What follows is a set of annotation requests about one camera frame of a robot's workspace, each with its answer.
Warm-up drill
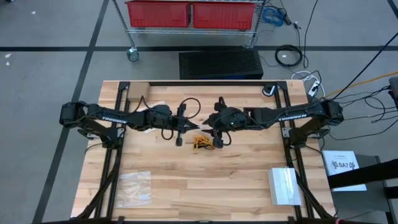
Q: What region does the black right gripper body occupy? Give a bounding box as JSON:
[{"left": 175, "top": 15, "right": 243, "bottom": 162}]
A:
[{"left": 212, "top": 96, "right": 249, "bottom": 149}]

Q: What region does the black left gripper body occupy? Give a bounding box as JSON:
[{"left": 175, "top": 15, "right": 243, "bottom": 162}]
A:
[{"left": 152, "top": 104, "right": 188, "bottom": 147}]

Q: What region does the yellow rubber bands bunch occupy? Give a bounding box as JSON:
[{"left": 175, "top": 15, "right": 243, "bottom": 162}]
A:
[{"left": 193, "top": 134, "right": 215, "bottom": 151}]

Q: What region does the small cardboard box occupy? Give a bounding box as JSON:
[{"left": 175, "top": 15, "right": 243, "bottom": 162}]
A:
[{"left": 127, "top": 81, "right": 151, "bottom": 103}]

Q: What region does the black perforated metal case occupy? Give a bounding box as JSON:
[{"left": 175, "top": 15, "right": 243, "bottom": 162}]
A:
[{"left": 178, "top": 48, "right": 264, "bottom": 81}]

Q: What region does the white box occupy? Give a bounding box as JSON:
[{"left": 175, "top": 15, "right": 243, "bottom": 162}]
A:
[{"left": 267, "top": 167, "right": 303, "bottom": 207}]

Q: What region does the white power strip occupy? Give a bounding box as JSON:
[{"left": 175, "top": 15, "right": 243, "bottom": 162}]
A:
[{"left": 307, "top": 80, "right": 321, "bottom": 97}]

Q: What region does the red plastic bin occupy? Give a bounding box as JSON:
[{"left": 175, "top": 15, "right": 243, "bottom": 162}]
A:
[
  {"left": 192, "top": 1, "right": 257, "bottom": 31},
  {"left": 125, "top": 0, "right": 191, "bottom": 28}
]

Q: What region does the white printed paper sheet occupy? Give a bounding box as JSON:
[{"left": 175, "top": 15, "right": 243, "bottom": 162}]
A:
[{"left": 322, "top": 150, "right": 368, "bottom": 192}]

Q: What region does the black beam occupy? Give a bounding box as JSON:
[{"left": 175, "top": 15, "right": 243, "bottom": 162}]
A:
[{"left": 327, "top": 157, "right": 398, "bottom": 200}]

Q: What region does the grey side table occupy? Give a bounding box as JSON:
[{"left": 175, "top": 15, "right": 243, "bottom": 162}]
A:
[{"left": 323, "top": 154, "right": 393, "bottom": 224}]

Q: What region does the black equipment stand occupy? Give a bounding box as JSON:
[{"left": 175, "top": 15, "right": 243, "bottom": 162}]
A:
[{"left": 388, "top": 77, "right": 398, "bottom": 108}]

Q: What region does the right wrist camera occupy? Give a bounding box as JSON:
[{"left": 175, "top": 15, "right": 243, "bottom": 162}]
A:
[{"left": 225, "top": 107, "right": 247, "bottom": 123}]

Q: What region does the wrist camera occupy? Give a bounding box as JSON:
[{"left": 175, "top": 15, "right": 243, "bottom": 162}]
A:
[
  {"left": 225, "top": 107, "right": 247, "bottom": 123},
  {"left": 150, "top": 105, "right": 172, "bottom": 121}
]

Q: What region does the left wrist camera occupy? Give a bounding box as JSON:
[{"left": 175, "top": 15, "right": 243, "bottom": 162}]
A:
[{"left": 150, "top": 105, "right": 172, "bottom": 121}]

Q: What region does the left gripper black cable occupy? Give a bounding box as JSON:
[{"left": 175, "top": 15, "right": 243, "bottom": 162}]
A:
[{"left": 160, "top": 97, "right": 202, "bottom": 141}]

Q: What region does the black aluminium table frame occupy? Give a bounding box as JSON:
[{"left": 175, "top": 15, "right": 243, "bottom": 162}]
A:
[{"left": 70, "top": 80, "right": 337, "bottom": 224}]

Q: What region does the white cable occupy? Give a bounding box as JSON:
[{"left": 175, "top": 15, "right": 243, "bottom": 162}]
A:
[{"left": 290, "top": 70, "right": 326, "bottom": 98}]

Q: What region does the black cable coil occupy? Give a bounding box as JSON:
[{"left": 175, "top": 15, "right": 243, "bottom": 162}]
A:
[{"left": 274, "top": 44, "right": 304, "bottom": 68}]

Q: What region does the metal wire shelving cart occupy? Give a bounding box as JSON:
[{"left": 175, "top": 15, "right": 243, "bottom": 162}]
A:
[{"left": 111, "top": 0, "right": 269, "bottom": 62}]

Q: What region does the thin black hanging cable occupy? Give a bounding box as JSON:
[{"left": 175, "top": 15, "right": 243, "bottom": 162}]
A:
[{"left": 302, "top": 0, "right": 320, "bottom": 70}]

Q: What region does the blue cable coil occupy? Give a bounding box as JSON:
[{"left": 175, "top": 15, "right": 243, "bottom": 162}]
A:
[{"left": 261, "top": 6, "right": 285, "bottom": 27}]

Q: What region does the yellow cable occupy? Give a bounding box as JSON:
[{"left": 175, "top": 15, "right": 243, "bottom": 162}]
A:
[{"left": 325, "top": 70, "right": 398, "bottom": 98}]

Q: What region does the thick black cable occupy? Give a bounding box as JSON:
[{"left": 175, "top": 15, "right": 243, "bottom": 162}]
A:
[{"left": 328, "top": 39, "right": 398, "bottom": 101}]

